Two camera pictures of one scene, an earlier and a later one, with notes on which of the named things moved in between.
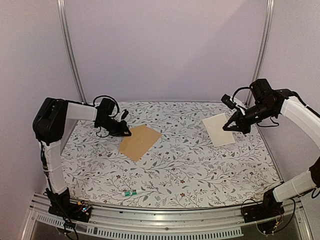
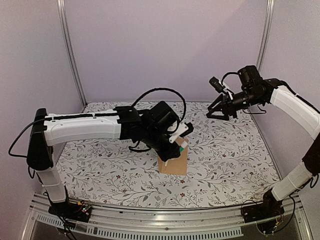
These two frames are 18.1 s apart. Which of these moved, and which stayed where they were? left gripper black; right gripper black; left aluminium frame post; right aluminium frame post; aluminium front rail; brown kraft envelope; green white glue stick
Moved: right gripper black; brown kraft envelope; left gripper black; green white glue stick
Stayed: right aluminium frame post; aluminium front rail; left aluminium frame post
